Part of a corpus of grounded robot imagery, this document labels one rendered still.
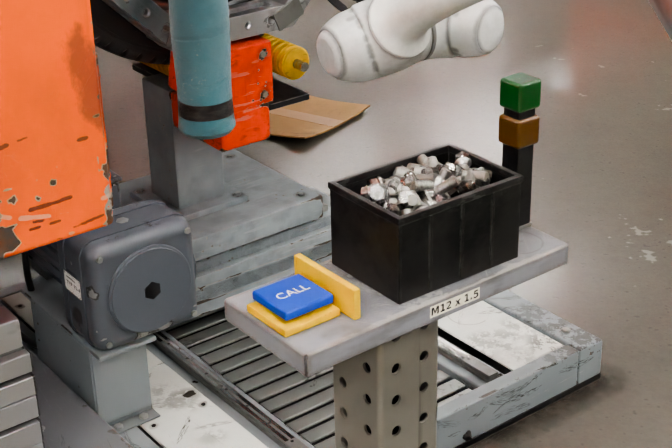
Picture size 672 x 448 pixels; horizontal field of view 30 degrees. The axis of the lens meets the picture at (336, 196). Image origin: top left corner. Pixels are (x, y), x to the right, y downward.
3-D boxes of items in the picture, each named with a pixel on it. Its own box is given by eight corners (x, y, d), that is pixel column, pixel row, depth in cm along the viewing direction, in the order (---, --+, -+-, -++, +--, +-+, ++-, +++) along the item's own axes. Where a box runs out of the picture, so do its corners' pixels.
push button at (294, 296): (299, 288, 153) (299, 272, 152) (334, 310, 148) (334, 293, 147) (252, 306, 149) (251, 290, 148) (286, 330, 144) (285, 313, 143)
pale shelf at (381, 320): (479, 220, 177) (480, 201, 176) (569, 263, 165) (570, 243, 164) (224, 319, 154) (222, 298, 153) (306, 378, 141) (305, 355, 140)
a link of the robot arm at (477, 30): (448, -32, 198) (383, -14, 191) (518, -12, 186) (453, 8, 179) (448, 34, 202) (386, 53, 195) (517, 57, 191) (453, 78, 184)
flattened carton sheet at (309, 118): (210, 75, 363) (209, 64, 362) (370, 109, 335) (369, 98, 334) (140, 106, 341) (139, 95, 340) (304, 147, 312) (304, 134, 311)
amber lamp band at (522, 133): (518, 134, 166) (519, 106, 165) (540, 143, 164) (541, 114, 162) (496, 142, 164) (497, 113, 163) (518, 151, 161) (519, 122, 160)
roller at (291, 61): (225, 40, 236) (223, 10, 233) (319, 79, 214) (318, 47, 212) (198, 46, 233) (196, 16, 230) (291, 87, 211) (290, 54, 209)
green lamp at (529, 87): (519, 99, 164) (520, 70, 163) (541, 107, 161) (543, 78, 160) (497, 106, 162) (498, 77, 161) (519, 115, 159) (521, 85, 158)
